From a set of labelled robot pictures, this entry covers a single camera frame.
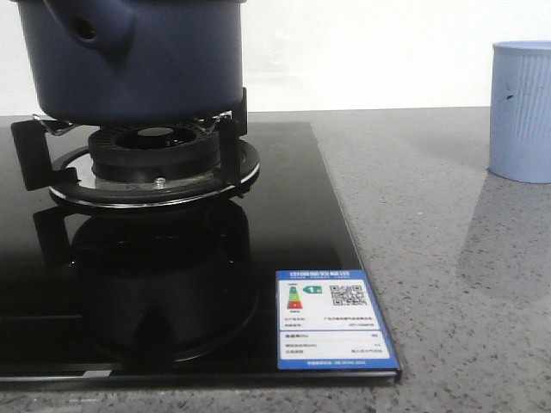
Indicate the dark blue cooking pot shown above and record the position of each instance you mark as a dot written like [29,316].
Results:
[133,62]

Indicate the light blue ribbed cup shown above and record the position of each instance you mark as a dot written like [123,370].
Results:
[520,111]

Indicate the black gas burner head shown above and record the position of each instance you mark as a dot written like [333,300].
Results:
[143,154]

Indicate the blue white energy label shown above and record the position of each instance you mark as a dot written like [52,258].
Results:
[328,319]

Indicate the black metal pot support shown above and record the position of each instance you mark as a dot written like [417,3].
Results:
[71,183]

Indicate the black glass gas stove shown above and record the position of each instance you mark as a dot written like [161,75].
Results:
[184,296]

